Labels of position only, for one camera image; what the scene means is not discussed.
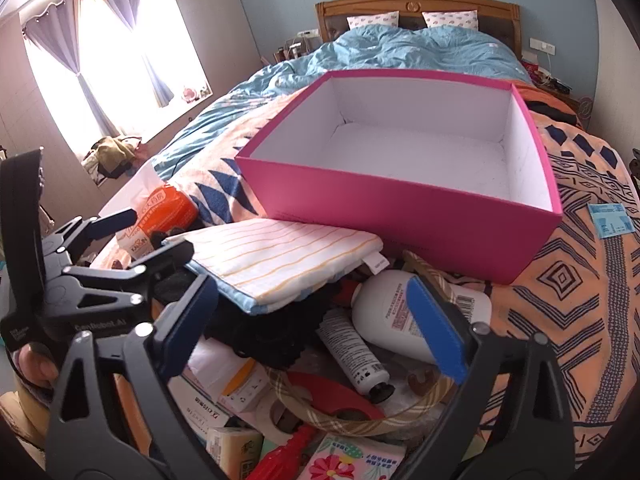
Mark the cluttered wooden nightstand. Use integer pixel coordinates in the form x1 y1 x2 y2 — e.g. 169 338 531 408
520 57 576 98

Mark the blue floral duvet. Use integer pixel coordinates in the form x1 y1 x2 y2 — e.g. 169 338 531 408
150 25 531 181

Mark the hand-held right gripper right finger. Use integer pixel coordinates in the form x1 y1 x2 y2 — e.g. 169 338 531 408
397 275 576 480

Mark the white tape roll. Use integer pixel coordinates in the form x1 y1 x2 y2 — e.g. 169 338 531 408
250 390 311 436

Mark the cream tissue pack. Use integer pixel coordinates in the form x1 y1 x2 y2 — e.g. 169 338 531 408
205 426 263 480

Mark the white plastic bag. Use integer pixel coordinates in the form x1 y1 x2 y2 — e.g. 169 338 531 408
97 162 201 261

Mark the pile of clothes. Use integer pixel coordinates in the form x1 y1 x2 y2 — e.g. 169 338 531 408
80 135 146 186

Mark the yellow striped fabric pouch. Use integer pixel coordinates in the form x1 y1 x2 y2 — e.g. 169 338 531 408
162 217 388 316

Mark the purple curtain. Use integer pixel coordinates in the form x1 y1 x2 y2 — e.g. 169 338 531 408
22 2 121 136
92 0 176 108

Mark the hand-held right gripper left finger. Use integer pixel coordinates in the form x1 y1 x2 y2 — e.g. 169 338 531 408
45 274 221 480

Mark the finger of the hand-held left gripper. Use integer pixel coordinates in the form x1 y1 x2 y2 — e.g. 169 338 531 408
42 208 138 261
62 239 196 306

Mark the person's left hand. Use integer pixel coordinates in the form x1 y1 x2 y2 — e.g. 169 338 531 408
9 345 60 391

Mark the bright window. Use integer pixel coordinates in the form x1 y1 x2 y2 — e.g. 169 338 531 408
20 0 211 161

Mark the orange cloth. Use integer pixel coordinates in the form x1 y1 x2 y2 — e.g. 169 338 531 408
512 80 586 121

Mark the round wire hoop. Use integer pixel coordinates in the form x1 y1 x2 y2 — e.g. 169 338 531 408
575 97 596 128

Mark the white patterned pillow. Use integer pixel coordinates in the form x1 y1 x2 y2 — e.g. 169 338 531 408
346 11 400 31
422 10 479 31

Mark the brown hair clip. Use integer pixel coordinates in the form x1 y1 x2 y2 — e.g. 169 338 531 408
407 367 441 396

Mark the plaid headband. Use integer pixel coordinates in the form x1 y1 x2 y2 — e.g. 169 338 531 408
264 250 481 438

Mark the orange tissue pack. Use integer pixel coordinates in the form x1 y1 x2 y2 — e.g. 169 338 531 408
132 184 198 241

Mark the white tube black cap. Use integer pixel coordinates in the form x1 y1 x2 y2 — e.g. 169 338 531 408
316 307 396 403

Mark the cluttered bedside table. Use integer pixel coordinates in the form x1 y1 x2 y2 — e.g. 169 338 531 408
272 37 321 63

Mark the pink cardboard box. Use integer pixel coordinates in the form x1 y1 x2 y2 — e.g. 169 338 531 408
234 70 565 286

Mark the wooden headboard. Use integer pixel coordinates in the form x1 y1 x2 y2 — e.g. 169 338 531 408
315 0 523 56

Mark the white lotion bottle red cap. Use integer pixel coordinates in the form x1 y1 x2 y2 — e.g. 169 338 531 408
342 269 493 366

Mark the floral print packet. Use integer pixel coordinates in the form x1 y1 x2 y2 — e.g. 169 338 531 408
300 432 406 480

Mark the orange patterned blanket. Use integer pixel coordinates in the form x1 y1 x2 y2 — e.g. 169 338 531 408
90 77 638 480

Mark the white box red print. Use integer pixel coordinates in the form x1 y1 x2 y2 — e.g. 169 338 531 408
167 375 236 428

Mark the red plastic toy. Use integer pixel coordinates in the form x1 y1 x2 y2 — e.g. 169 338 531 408
250 371 386 480

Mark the black clothing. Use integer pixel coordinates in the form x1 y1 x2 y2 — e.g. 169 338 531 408
527 100 581 126

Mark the white and orange box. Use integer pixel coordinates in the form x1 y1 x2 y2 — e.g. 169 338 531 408
182 337 273 413

